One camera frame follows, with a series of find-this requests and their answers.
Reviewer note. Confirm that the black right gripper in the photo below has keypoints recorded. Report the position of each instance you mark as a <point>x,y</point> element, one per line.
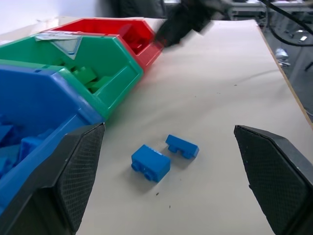
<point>193,12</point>

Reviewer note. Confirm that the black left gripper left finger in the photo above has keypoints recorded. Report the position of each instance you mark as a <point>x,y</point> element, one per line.
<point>73,171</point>

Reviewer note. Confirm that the grey metal shelf frame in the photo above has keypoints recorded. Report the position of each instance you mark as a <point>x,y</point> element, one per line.
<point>247,8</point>

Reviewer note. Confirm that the green plastic bin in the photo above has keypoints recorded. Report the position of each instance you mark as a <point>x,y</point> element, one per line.
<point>107,58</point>

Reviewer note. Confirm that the red plastic bin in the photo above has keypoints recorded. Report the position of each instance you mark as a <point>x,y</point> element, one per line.
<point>97,27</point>

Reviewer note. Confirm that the black office chair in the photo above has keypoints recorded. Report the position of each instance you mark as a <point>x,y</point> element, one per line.
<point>141,8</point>

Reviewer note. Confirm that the green toy brick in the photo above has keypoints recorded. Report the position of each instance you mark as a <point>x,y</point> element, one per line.
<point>100,84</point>
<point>84,74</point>

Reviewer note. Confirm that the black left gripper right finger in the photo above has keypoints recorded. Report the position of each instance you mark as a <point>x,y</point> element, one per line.
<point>274,176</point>

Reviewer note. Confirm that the blue plastic bin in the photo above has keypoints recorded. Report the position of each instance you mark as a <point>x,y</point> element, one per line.
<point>36,98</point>

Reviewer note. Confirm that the clear torn bin label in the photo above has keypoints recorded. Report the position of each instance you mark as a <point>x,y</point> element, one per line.
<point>66,44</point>

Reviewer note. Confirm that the blue toy brick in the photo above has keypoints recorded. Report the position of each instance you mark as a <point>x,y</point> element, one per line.
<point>6,132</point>
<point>30,148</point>
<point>151,161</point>
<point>183,144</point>
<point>7,162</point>

